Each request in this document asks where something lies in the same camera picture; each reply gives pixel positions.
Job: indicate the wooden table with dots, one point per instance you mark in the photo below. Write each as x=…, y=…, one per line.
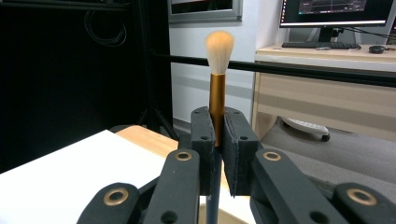
x=146, y=140

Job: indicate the black computer mouse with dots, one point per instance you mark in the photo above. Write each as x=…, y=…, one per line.
x=376, y=49

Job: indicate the black metal stand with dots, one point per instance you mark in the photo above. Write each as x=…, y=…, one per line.
x=155, y=62

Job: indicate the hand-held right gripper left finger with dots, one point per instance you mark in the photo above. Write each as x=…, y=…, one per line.
x=183, y=186

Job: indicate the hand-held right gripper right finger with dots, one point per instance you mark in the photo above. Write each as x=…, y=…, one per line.
x=274, y=186

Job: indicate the black keyboard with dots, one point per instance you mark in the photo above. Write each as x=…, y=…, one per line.
x=320, y=45

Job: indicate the silver framed panel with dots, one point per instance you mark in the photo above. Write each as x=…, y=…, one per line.
x=202, y=15

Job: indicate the black horizontal frame bar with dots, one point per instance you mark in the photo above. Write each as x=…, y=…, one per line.
x=311, y=72

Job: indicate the black curtain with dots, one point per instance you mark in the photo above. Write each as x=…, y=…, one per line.
x=62, y=93

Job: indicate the light wooden desk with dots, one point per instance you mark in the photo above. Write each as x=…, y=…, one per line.
x=311, y=99

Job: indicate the computer monitor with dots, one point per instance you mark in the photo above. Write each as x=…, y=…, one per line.
x=327, y=9

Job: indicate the white board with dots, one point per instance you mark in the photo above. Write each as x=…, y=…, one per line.
x=62, y=180

